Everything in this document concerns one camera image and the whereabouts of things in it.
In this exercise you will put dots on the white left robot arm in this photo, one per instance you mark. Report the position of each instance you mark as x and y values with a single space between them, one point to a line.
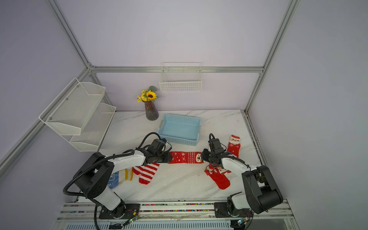
91 180

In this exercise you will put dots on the white wire wall basket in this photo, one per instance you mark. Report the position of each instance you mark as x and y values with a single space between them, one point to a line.
181 77

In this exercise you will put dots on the red santa face sock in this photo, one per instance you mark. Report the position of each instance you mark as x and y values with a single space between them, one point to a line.
234 145

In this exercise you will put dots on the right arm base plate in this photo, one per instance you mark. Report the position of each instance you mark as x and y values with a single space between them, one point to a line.
236 206

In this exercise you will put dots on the yellow blue sock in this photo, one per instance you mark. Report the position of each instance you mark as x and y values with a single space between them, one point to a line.
119 177

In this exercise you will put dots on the dark glass vase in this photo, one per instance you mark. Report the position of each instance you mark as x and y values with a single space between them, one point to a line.
151 111

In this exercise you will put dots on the light blue plastic basket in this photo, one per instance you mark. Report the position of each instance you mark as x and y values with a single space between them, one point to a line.
180 129

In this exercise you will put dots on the white mesh shelf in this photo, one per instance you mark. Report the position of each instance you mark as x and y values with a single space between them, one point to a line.
71 110
92 136

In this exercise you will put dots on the white mesh upper shelf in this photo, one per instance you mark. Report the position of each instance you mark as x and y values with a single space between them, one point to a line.
71 110

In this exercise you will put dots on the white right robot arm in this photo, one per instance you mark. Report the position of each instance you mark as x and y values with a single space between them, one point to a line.
261 192

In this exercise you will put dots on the yellow sunflower bouquet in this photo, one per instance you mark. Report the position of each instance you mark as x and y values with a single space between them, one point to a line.
148 95

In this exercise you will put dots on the red snowflake bear sock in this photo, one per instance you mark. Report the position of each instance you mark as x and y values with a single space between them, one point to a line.
186 158

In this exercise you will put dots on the aluminium front rail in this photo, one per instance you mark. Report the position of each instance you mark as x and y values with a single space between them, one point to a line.
174 215

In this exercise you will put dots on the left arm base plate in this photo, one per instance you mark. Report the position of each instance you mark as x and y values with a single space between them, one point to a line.
123 211

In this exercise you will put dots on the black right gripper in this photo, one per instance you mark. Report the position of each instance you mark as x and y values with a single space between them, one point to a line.
204 156

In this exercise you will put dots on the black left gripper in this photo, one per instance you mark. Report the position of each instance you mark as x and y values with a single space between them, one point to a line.
167 154

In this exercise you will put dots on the red sock lower right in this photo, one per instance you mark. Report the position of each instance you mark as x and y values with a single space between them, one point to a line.
218 175

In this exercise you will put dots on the white mesh lower shelf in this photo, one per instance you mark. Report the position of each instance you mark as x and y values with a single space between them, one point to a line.
92 136

